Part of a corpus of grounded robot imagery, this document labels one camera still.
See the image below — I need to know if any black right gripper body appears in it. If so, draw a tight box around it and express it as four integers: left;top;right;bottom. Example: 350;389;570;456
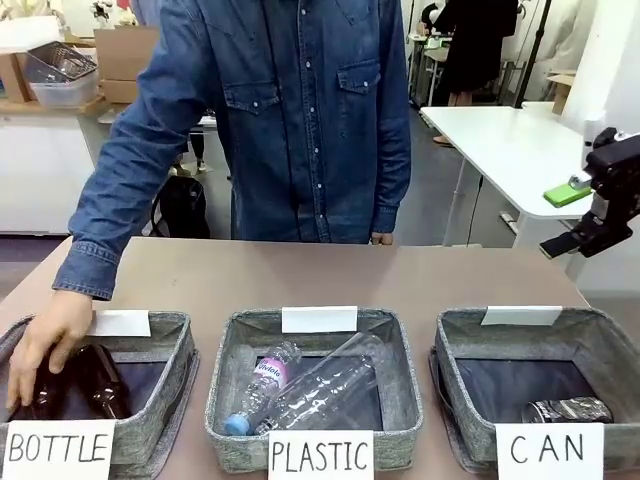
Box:
583;127;640;222

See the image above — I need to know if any black drink can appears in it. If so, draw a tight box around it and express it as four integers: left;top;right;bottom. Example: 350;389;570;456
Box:
521;396;614;425

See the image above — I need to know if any large clear plastic bottle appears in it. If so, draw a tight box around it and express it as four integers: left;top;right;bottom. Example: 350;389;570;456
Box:
254;332;389;436

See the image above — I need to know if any pink label plastic bottle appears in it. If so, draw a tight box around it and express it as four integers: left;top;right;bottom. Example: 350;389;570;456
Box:
223;342;304;435

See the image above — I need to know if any brown glass bottle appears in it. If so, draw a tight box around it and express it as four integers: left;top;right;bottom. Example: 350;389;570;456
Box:
67;343;132;420
12;349;71;421

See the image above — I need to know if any person's left forearm denim sleeve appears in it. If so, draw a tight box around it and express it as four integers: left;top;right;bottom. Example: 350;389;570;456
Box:
372;134;414;236

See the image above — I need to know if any person's right forearm denim sleeve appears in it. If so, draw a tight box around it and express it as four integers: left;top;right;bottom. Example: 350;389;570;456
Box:
52;144;171;302

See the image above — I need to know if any white can basket rear card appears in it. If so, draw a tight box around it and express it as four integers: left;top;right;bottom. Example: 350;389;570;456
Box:
480;305;564;327

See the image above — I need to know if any grey can basket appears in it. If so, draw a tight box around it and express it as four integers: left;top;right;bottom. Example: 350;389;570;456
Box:
428;305;640;476

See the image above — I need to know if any white CAN label card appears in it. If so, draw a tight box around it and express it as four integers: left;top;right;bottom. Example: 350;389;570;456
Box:
494;423;605;480

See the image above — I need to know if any white plastic basket rear card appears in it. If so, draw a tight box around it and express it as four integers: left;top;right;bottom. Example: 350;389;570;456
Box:
281;305;359;335

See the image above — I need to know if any grey plastic basket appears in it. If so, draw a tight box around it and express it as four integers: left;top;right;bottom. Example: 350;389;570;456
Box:
203;307;424;474

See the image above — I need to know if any grey bottle basket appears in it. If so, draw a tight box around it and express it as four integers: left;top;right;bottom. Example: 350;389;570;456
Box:
0;310;201;480

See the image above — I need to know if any white bottle basket rear card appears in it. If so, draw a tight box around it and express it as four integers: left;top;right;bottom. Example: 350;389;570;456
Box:
88;309;152;338

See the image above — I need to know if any person's right hand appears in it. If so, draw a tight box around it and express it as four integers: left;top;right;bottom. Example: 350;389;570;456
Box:
5;288;96;411

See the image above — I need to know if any green flat object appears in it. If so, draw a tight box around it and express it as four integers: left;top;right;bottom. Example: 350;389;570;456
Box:
544;183;594;207

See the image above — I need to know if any small cardboard box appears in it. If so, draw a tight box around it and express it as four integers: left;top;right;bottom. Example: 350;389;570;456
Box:
547;69;579;116

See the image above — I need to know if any white table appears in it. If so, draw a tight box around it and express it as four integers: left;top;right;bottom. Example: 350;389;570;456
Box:
419;102;609;249

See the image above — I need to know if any person in white clothes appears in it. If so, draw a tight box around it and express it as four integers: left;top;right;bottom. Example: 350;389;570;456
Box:
547;0;599;76

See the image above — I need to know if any black tripod pole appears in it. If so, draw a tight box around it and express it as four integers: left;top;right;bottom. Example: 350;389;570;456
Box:
514;0;551;109

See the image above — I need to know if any person in black clothes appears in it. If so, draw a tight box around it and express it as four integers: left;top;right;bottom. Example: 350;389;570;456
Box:
432;0;519;107

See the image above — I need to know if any small white desk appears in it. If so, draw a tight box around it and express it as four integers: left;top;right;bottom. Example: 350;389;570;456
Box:
407;32;454;106

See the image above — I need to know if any person's torso denim shirt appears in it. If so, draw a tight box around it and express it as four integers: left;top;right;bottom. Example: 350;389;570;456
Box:
99;0;414;246

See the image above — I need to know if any white PLASTIC label card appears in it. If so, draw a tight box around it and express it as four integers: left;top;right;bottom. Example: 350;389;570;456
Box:
268;429;375;480

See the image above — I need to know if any black backpack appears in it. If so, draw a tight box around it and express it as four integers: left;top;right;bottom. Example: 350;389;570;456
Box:
149;174;211;240

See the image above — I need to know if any flat cardboard box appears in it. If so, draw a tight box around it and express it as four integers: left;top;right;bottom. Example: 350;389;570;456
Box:
99;78;139;105

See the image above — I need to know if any large cardboard box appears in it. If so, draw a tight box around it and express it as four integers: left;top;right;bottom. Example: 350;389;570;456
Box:
93;27;161;84

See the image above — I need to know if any clear plastic tub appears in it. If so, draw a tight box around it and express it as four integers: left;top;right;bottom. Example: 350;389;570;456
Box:
29;77;99;109

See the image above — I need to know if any white cabinet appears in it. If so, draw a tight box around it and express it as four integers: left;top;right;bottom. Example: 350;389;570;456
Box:
0;107;99;235

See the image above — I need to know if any clear plastic tray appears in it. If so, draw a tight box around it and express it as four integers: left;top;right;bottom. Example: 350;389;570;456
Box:
27;42;99;84

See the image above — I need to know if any white BOTTLE label card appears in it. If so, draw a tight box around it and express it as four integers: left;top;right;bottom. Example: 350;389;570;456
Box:
4;419;117;480

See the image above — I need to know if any white foam block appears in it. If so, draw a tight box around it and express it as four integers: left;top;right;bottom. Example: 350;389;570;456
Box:
0;19;69;54

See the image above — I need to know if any open cardboard box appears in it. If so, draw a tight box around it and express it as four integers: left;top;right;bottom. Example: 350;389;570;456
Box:
0;49;41;104

